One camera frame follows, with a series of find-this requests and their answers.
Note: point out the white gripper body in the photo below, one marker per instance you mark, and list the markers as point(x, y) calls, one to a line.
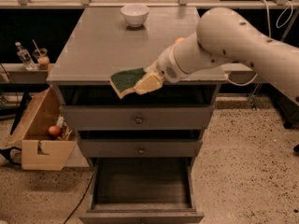
point(167, 64)

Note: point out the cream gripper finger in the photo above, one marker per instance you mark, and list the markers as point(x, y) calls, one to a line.
point(148, 83)

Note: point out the green and yellow sponge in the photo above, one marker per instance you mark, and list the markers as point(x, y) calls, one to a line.
point(123, 82)

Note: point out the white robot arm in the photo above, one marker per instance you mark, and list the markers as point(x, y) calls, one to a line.
point(223, 36)

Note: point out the grey drawer cabinet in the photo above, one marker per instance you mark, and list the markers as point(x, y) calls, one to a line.
point(102, 45)

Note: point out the grey top drawer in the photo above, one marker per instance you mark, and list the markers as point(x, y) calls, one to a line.
point(127, 118)

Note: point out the grey middle drawer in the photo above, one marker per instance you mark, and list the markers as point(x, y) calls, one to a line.
point(96, 148)

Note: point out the grey open bottom drawer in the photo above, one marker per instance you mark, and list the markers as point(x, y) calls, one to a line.
point(142, 191)

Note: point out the orange fruit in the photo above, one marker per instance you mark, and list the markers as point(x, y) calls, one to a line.
point(180, 39)

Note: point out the white bowl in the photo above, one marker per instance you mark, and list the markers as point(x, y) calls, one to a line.
point(135, 15)

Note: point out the red apple in box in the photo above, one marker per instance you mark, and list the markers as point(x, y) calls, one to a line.
point(54, 131)

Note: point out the plastic cup with straw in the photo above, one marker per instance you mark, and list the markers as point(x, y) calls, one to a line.
point(41, 56)

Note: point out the clear plastic water bottle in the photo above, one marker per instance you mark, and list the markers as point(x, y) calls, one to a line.
point(25, 57)

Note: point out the wooden box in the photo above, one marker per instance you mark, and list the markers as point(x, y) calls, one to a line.
point(38, 150)

